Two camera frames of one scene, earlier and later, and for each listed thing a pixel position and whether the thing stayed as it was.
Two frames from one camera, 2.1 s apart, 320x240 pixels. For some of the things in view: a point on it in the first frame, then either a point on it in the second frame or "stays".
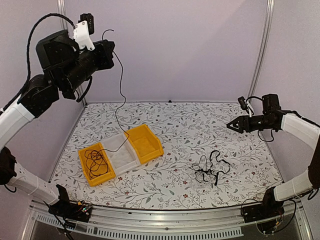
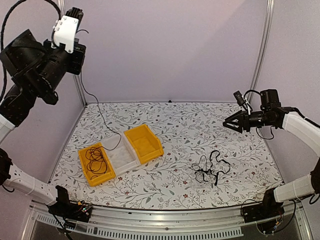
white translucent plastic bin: [124, 159] stays
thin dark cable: [125, 99] -> [99, 108]
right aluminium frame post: [270, 8] stays
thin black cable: [96, 162] stays
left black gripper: [106, 52] -> [77, 65]
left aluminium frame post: [61, 4] stays
